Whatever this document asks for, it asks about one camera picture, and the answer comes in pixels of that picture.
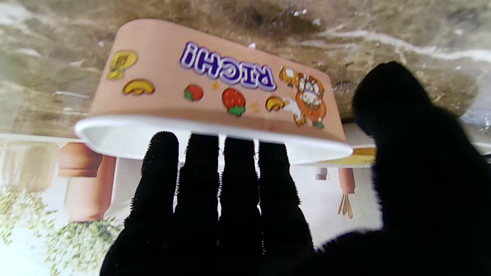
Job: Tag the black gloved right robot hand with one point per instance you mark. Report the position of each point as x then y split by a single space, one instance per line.
238 214

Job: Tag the printed kitchen backdrop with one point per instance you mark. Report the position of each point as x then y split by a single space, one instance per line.
38 230

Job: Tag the toasted bread slice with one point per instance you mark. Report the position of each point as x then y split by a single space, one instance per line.
362 156

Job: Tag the round white plate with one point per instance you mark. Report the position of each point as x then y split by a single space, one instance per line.
364 165

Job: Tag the white rectangular container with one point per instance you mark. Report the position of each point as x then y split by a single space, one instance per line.
161 96

